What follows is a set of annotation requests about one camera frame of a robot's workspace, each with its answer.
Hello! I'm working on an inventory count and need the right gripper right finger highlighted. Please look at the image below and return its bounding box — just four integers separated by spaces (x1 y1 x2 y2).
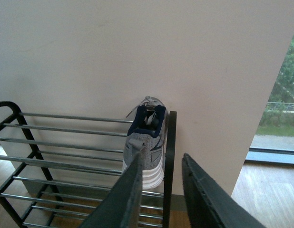
182 153 264 228

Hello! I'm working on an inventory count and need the black metal shoe rack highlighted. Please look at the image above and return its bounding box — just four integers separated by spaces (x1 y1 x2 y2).
0 101 176 228

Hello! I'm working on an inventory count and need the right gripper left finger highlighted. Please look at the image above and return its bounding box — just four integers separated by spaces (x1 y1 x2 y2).
80 152 143 228

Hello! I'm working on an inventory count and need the grey sneaker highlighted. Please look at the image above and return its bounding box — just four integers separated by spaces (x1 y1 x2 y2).
122 96 169 190

